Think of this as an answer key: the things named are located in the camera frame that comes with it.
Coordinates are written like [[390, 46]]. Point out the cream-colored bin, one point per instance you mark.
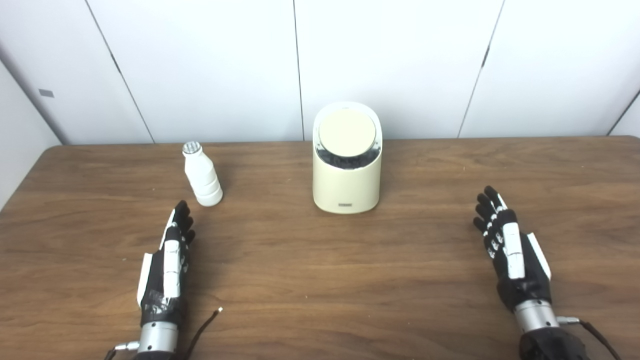
[[345, 187]]

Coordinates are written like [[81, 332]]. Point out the small grey wall label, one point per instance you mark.
[[46, 93]]

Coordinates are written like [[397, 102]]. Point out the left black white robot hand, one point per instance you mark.
[[172, 260]]

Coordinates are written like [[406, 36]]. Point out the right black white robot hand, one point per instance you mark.
[[514, 250]]

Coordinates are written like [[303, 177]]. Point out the small white plastic bottle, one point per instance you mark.
[[202, 177]]

